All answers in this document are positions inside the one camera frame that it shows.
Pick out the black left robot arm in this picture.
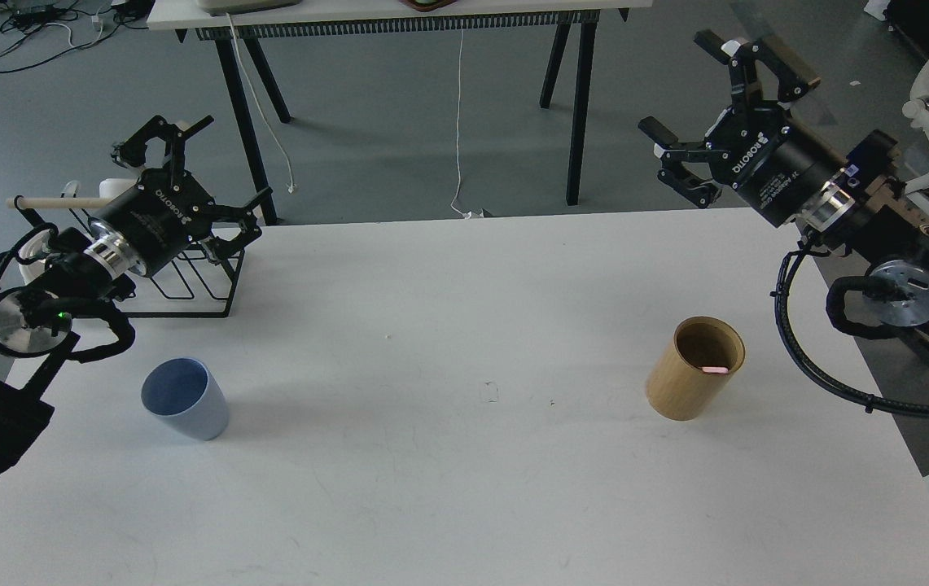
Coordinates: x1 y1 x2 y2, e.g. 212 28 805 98
0 116 272 474

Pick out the blue cup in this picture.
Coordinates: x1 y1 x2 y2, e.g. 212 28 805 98
140 357 230 441

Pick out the white mug on rack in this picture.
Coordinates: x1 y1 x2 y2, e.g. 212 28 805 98
99 177 138 201

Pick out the white hanging cable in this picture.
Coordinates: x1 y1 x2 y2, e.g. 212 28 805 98
225 13 299 195
449 29 493 219

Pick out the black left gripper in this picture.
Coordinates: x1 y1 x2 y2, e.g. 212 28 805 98
90 115 272 278

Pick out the bamboo cylinder holder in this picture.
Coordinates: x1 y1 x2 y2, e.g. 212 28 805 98
644 316 747 422

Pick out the black wire dish rack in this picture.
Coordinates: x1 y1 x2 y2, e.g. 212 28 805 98
5 181 245 319

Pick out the white round plate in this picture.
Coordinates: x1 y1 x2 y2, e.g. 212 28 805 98
16 224 57 285

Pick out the background white table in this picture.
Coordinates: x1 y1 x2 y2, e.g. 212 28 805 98
147 0 631 226

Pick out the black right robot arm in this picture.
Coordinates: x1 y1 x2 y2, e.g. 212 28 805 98
638 29 929 419

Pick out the floor cable bundle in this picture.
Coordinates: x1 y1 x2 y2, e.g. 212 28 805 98
0 0 156 81

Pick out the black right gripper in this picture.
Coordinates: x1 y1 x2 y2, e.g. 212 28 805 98
638 29 845 227

